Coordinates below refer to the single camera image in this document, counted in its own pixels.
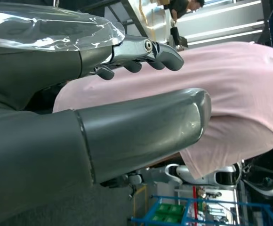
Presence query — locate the blue metal shelf rack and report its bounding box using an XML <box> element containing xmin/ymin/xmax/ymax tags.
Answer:
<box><xmin>127</xmin><ymin>194</ymin><xmax>273</xmax><ymax>226</ymax></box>

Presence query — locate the yellow floor tape marking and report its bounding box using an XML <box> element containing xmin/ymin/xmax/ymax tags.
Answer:
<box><xmin>133</xmin><ymin>184</ymin><xmax>149</xmax><ymax>219</ymax></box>

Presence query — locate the green folded plastic crate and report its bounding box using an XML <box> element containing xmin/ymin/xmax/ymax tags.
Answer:
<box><xmin>150</xmin><ymin>203</ymin><xmax>186</xmax><ymax>224</ymax></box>

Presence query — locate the black humanoid robot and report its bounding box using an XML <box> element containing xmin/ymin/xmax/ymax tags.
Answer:
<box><xmin>100</xmin><ymin>156</ymin><xmax>273</xmax><ymax>202</ymax></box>

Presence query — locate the person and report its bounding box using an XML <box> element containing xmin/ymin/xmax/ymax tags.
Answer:
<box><xmin>25</xmin><ymin>41</ymin><xmax>273</xmax><ymax>181</ymax></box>
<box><xmin>164</xmin><ymin>0</ymin><xmax>206</xmax><ymax>52</ymax></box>

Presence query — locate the ceiling light strip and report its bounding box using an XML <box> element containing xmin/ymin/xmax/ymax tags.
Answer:
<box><xmin>184</xmin><ymin>20</ymin><xmax>265</xmax><ymax>40</ymax></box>
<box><xmin>176</xmin><ymin>0</ymin><xmax>262</xmax><ymax>23</ymax></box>

